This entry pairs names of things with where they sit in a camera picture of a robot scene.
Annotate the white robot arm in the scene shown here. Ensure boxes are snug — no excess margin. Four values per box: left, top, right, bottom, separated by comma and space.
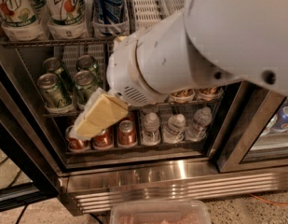
70, 0, 288, 140

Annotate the red can front middle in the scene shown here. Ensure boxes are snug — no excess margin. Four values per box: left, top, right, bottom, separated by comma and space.
93, 129, 113, 149

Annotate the blue can right compartment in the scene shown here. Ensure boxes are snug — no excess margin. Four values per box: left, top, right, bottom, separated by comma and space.
272, 105, 288, 133

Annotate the gold can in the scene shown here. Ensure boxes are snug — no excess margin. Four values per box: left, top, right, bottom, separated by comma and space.
199, 87, 220, 95
171, 90, 194, 98

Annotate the green can back right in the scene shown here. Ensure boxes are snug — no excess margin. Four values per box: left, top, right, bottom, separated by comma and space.
75, 54, 100, 78

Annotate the red can front left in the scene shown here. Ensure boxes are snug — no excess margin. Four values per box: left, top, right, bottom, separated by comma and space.
65, 126, 89, 152

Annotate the green can front right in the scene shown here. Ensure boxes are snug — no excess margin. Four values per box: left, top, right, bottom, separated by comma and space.
75, 70, 99, 105

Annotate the clear plastic container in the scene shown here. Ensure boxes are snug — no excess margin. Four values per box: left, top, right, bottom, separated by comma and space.
110, 201, 212, 224

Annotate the water bottle middle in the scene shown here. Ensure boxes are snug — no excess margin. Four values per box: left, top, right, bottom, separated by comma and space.
163, 114, 185, 144

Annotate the red can front right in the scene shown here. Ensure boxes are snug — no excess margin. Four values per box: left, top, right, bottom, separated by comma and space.
118, 119, 136, 146

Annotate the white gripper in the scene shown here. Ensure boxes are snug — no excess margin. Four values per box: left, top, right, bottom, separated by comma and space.
69, 31, 167, 141

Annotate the green can back left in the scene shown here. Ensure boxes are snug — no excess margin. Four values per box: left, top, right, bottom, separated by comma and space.
43, 57, 74, 92

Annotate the gold can front middle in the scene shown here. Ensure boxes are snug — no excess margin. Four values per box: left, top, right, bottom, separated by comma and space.
171, 90, 194, 98

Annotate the gold can front right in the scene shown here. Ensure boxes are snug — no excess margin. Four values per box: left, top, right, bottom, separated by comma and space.
199, 87, 220, 95

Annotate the green can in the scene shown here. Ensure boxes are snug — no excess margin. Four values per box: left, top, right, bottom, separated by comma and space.
75, 54, 100, 78
37, 73, 72, 108
75, 70, 99, 105
43, 57, 74, 92

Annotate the orange cable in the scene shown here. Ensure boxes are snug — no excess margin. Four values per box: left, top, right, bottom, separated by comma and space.
249, 192, 288, 207

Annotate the white slotted tray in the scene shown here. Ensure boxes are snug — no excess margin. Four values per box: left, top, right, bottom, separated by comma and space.
131, 0, 169, 31

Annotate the red can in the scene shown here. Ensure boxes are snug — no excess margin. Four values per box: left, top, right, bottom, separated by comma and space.
65, 126, 89, 152
93, 129, 113, 149
118, 119, 136, 146

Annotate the stainless steel fridge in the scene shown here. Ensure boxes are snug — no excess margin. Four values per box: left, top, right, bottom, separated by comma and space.
0, 0, 288, 216

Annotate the green can front left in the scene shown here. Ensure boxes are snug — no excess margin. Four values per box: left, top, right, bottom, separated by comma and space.
37, 73, 72, 108

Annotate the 7up zero can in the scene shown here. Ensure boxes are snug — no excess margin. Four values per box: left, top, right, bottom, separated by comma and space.
0, 0, 38, 28
47, 0, 83, 26

